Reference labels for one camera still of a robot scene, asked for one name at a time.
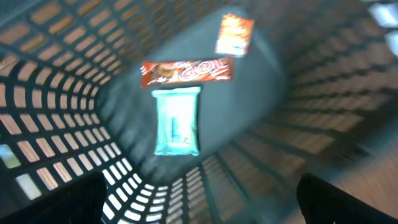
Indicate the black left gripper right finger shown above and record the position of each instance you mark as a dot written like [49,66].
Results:
[322,203]

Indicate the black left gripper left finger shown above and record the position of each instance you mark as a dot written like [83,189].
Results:
[79,203]

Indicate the light blue tissue packet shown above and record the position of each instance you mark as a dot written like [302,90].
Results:
[177,121]

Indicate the red chocolate bar wrapper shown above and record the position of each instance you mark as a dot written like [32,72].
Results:
[190,71]

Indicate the small orange snack packet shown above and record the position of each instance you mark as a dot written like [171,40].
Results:
[234,37]

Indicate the grey plastic mesh basket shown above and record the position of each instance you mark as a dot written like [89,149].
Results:
[316,92]

